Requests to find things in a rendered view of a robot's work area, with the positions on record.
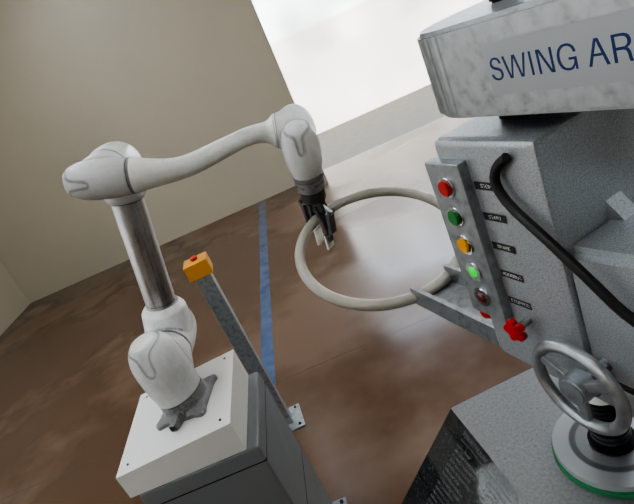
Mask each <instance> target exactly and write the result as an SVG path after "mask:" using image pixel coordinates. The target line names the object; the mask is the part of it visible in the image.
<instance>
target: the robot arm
mask: <svg viewBox="0 0 634 504"><path fill-rule="evenodd" d="M258 143H269V144H271V145H273V146H274V147H275V148H279V149H282V152H283V156H284V159H285V162H286V165H287V167H288V169H289V171H290V172H291V174H292V178H293V180H294V184H295V187H296V190H297V192H298V193H300V196H301V199H300V200H299V201H298V203H299V204H300V206H301V209H302V212H303V215H304V218H305V221H306V223H307V222H308V221H309V219H311V218H312V217H313V216H314V215H315V214H316V216H317V218H319V219H320V222H321V224H322V227H323V229H324V232H325V233H324V236H323V232H322V228H321V225H320V224H319V225H318V226H317V227H316V228H315V229H314V231H313V232H314V235H315V238H316V241H317V245H318V246H319V245H320V244H321V243H322V242H324V241H325V242H326V246H327V250H330V249H331V248H332V247H333V246H334V245H335V244H334V237H333V234H334V233H335V232H336V231H337V228H336V222H335V217H334V212H335V210H334V209H333V208H332V209H330V208H328V207H327V204H326V202H325V197H326V192H325V188H324V187H325V184H326V182H325V178H324V173H323V168H322V161H323V159H322V151H321V145H320V141H319V138H318V136H317V131H316V126H315V123H314V120H313V118H312V116H311V114H310V113H309V111H308V110H307V109H306V108H305V107H303V106H301V105H299V104H289V105H287V106H285V107H283V108H282V109H281V110H280V111H278V112H276V113H274V114H271V116H270V117H269V119H268V120H266V121H264V122H261V123H258V124H254V125H251V126H248V127H245V128H242V129H240V130H238V131H235V132H233V133H231V134H229V135H227V136H225V137H223V138H220V139H218V140H216V141H214V142H212V143H210V144H208V145H206V146H204V147H201V148H199V149H197V150H195V151H193V152H190V153H188V154H185V155H182V156H179V157H174V158H164V159H158V158H141V156H140V154H139V152H138V151H137V150H136V149H135V148H134V147H133V146H131V145H130V144H127V143H125V142H120V141H114V142H108V143H105V144H103V145H101V146H99V147H98V148H96V149H95V150H94V151H93V152H92V153H91V154H90V155H89V156H88V157H86V158H85V159H83V160H82V161H81V162H77V163H75V164H73V165H71V166H70V167H68V168H67V169H66V170H65V172H64V173H63V175H62V180H63V185H64V188H65V190H66V192H67V193H68V194H69V195H71V196H72V197H75V198H79V199H83V200H104V201H105V202H106V203H107V204H108V205H110V206H111V208H112V211H113V213H114V216H115V219H116V222H117V225H118V228H119V230H120V233H121V236H122V239H123V242H124V245H125V248H126V250H127V253H128V256H129V259H130V262H131V265H132V267H133V270H134V273H135V276H136V279H137V282H138V285H139V287H140V290H141V293H142V296H143V299H144V302H145V304H146V305H145V307H144V309H143V311H142V314H141V315H142V321H143V326H144V332H145V333H144V334H142V335H140V336H139V337H138V338H136V339H135V340H134V342H133V343H132V344H131V346H130V348H129V351H128V362H129V366H130V369H131V372H132V374H133V376H134V377H135V379H136V380H137V382H138V383H139V384H140V386H141V387H142V388H143V390H144V391H145V392H146V393H147V394H148V396H149V397H150V398H151V399H152V400H153V401H154V402H155V403H156V404H157V405H158V406H159V407H160V409H161V410H162V412H163V413H162V416H161V418H160V420H159V422H158V423H157V425H156V428H157V429H158V431H162V430H164V429H165V428H167V427H169V429H170V431H171V432H177V431H178V430H179V428H180V427H181V425H182V424H183V422H184V421H187V420H190V419H193V418H200V417H202V416H204V415H205V414H206V412H207V404H208V401H209V398H210V395H211V392H212V389H213V386H214V384H215V382H216V381H217V376H216V375H215V374H212V375H210V376H208V377H206V378H203V379H202V378H201V377H200V376H199V375H198V373H197V372H196V370H195V368H194V363H193V358H192V351H193V348H194V345H195V340H196V333H197V323H196V319H195V316H194V315H193V313H192V312H191V310H190V309H189V308H188V306H187V304H186V302H185V300H184V299H182V298H181V297H179V296H176V295H175V294H174V291H173V288H172V284H171V281H170V278H169V275H168V272H167V269H166V266H165V263H164V260H163V256H162V253H161V250H160V247H159V244H158V241H157V238H156V235H155V231H154V228H153V225H152V222H151V219H150V216H149V213H148V210H147V207H146V203H145V200H144V196H145V194H146V190H149V189H152V188H155V187H159V186H162V185H166V184H170V183H173V182H177V181H180V180H183V179H186V178H189V177H191V176H194V175H196V174H198V173H200V172H202V171H204V170H206V169H208V168H210V167H212V166H213V165H215V164H217V163H219V162H221V161H222V160H224V159H226V158H228V157H229V156H231V155H233V154H235V153H237V152H238V151H240V150H242V149H244V148H246V147H248V146H250V145H254V144H258ZM324 238H325V240H324Z"/></svg>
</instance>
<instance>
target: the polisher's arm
mask: <svg viewBox="0 0 634 504"><path fill-rule="evenodd" d="M510 161H511V157H510V155H509V154H508V153H503V154H502V155H501V156H499V157H498V158H497V159H496V160H495V161H494V163H493V165H492V166H491V169H490V175H489V179H490V185H491V188H492V190H493V192H494V194H495V196H496V197H497V198H498V200H499V201H500V203H501V204H502V205H503V206H504V207H505V208H506V209H507V211H508V212H509V213H510V214H511V215H512V216H513V217H514V218H515V219H516V220H518V221H519V222H520V223H521V224H522V225H523V226H524V227H525V228H526V229H527V230H528V231H529V232H530V233H532V234H533V235H534V236H535V237H536V238H537V239H538V240H539V241H540V242H541V243H542V244H544V245H545V246H546V247H547V248H548V249H549V250H550V251H551V252H552V253H553V254H554V255H555V256H556V257H557V258H558V259H560V260H561V261H562V262H563V263H564V264H565V265H566V266H567V267H568V268H569V269H570V270H571V271H572V274H573V278H574V282H575V286H576V290H577V294H578V298H579V302H580V307H581V311H582V315H583V319H584V323H585V327H586V331H587V335H588V340H589V344H590V348H591V352H592V356H593V357H594V358H595V359H597V360H598V359H599V358H603V359H605V360H606V361H608V362H609V363H610V365H611V366H612V371H611V372H610V373H611V374H612V375H613V376H614V377H615V379H616V380H617V381H618V382H620V383H622V384H624V385H626V386H628V387H631V388H633V389H634V214H633V215H631V216H630V217H628V218H627V219H626V220H614V219H610V220H609V221H607V222H606V223H604V224H603V225H602V226H600V227H599V228H597V229H596V230H595V231H593V232H592V233H590V234H589V235H588V236H586V237H585V238H583V239H582V240H580V241H579V242H578V243H576V244H575V245H573V247H574V251H575V253H574V255H571V254H570V253H569V252H568V251H567V250H566V249H565V248H564V247H562V246H561V245H560V244H559V243H558V242H557V241H556V240H555V239H554V238H553V237H552V236H550V235H549V234H548V233H547V232H546V231H545V230H544V229H543V228H542V227H541V226H539V225H538V224H537V223H536V222H535V221H534V220H533V219H532V218H531V217H529V216H528V215H527V214H526V213H525V212H524V211H523V210H522V209H521V208H520V207H519V206H518V205H517V204H516V203H515V202H514V201H513V200H512V199H511V198H510V196H509V195H508V193H507V192H506V191H505V189H504V187H503V185H502V183H501V179H500V173H501V171H502V169H503V168H504V166H505V165H507V164H508V163H509V162H510ZM633 204H634V203H633Z"/></svg>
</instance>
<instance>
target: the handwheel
mask: <svg viewBox="0 0 634 504"><path fill-rule="evenodd" d="M551 352H555V353H559V354H562V355H564V356H567V357H569V358H571V359H572V360H574V361H576V362H577V363H579V364H580V365H581V366H583V367H584V368H585V370H584V371H583V370H581V369H576V368H573V369H571V370H570V371H569V372H568V371H567V370H566V369H565V368H563V367H562V366H561V365H560V364H559V363H558V362H556V361H555V360H554V359H553V358H552V357H550V356H549V355H548V353H551ZM532 366H533V369H534V372H535V375H536V377H537V379H538V381H539V383H540V384H541V386H542V388H543V389H544V390H545V392H546V393H547V395H548V396H549V397H550V398H551V399H552V401H553V402H554V403H555V404H556V405H557V406H558V407H559V408H560V409H561V410H562V411H563V412H564V413H565V414H567V415H568V416H569V417H570V418H571V419H573V420H574V421H575V422H577V423H578V424H580V425H581V426H583V427H585V428H587V429H588V430H591V431H593V432H595V433H598V434H601V435H605V436H619V435H621V434H624V433H625V432H627V431H628V429H629V428H630V426H631V424H632V419H633V417H632V408H631V405H630V402H629V399H628V397H627V395H626V393H625V392H624V390H623V388H622V387H621V385H620V384H619V382H618V381H617V380H616V379H615V377H614V376H613V375H612V374H611V373H610V372H611V371H612V366H611V365H610V363H609V362H608V361H606V360H605V359H603V358H599V359H598V360H597V359H595V358H594V357H593V356H591V355H590V354H589V353H587V352H586V351H584V350H583V349H581V348H579V347H577V346H575V345H573V344H571V343H568V342H565V341H562V340H555V339H548V340H544V341H541V342H540V343H538V344H537V345H536V346H535V348H534V349H533V352H532ZM546 366H547V367H548V368H549V369H550V370H551V371H553V372H554V373H555V374H556V375H557V376H558V377H559V378H560V379H559V381H558V384H559V389H560V390H559V389H558V388H557V386H556V385H555V384H554V382H553V381H552V379H551V377H550V375H549V373H548V371H547V368H546ZM560 391H561V392H562V393H561V392H560ZM598 393H608V395H609V396H610V398H611V400H612V402H613V404H614V407H615V410H616V418H615V420H614V421H613V422H604V421H600V420H597V419H595V418H593V415H592V412H591V408H590V405H589V401H591V400H592V399H593V398H594V397H595V396H596V395H598ZM571 402H572V403H574V404H576V405H577V407H578V408H577V407H576V406H575V405H573V404H572V403H571Z"/></svg>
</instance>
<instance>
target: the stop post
mask: <svg viewBox="0 0 634 504"><path fill-rule="evenodd" d="M183 271H184V272H185V274H186V276H187V278H188V279H189V281H190V282H191V283H192V282H194V281H196V283H197V285H198V287H199V288H200V290H201V292H202V294H203V295H204V297H205V299H206V301H207V302H208V304H209V306H210V308H211V309H212V311H213V313H214V315H215V316H216V318H217V320H218V322H219V323H220V325H221V327H222V329H223V330H224V332H225V334H226V335H227V337H228V339H229V341H230V342H231V344H232V346H233V348H234V349H235V351H236V353H237V355H238V356H239V358H240V360H241V362H242V363H243V365H244V367H245V369H246V370H247V372H248V374H249V375H250V374H252V373H254V372H258V373H259V374H260V376H261V377H262V379H263V381H265V384H266V386H267V388H268V390H269V392H270V393H271V395H272V397H273V399H274V400H275V402H276V404H277V406H278V407H279V409H280V411H281V413H282V415H283V416H284V418H285V420H286V422H287V423H288V425H289V427H290V429H291V431H292V432H294V431H296V430H298V429H300V428H302V427H304V426H306V425H305V421H304V418H303V415H302V412H301V409H300V405H299V403H297V404H295V405H293V406H291V407H289V408H287V406H286V404H285V403H284V401H283V399H282V397H281V395H280V394H279V392H278V390H277V388H276V386H275V385H274V383H273V381H272V379H271V377H270V376H269V374H268V372H267V370H266V368H265V367H264V365H263V363H262V361H261V359H260V358H259V356H258V354H257V352H256V350H255V349H254V347H253V345H252V343H251V341H250V340H249V338H248V336H247V334H246V332H245V331H244V329H243V327H242V325H241V323H240V322H239V320H238V318H237V316H236V314H235V313H234V311H233V309H232V307H231V305H230V304H229V302H228V300H227V298H226V296H225V295H224V293H223V291H222V289H221V287H220V286H219V284H218V282H217V280H216V278H215V277H214V275H213V263H212V262H211V260H210V258H209V256H208V254H207V253H206V251H205V252H203V253H201V254H198V255H197V258H196V259H195V260H193V261H190V260H189V259H188V260H186V261H184V265H183Z"/></svg>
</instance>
